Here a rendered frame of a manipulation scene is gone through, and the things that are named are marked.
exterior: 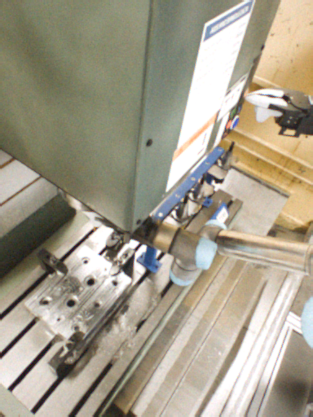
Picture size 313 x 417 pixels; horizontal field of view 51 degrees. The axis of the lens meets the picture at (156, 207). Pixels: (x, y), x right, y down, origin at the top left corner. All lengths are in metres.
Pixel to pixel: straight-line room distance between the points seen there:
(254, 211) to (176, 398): 0.97
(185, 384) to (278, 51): 1.36
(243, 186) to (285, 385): 1.09
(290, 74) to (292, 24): 0.18
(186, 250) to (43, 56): 0.53
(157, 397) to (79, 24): 1.23
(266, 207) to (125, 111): 1.47
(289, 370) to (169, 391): 0.94
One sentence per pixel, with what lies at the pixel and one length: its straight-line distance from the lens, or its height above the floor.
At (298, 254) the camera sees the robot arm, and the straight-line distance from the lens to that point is 0.83.
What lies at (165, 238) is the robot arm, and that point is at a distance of 0.81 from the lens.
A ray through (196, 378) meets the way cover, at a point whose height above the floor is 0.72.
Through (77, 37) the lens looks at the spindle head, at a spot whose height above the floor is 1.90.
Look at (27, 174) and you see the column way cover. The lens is 1.34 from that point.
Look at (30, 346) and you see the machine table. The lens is 1.25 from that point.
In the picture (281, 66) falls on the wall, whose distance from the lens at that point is 1.55.
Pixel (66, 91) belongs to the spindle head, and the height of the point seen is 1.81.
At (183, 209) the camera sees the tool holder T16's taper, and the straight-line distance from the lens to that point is 1.05.
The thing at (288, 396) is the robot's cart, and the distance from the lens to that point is 2.10.
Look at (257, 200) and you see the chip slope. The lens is 1.82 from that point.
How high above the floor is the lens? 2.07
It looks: 51 degrees down
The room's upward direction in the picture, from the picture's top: 11 degrees clockwise
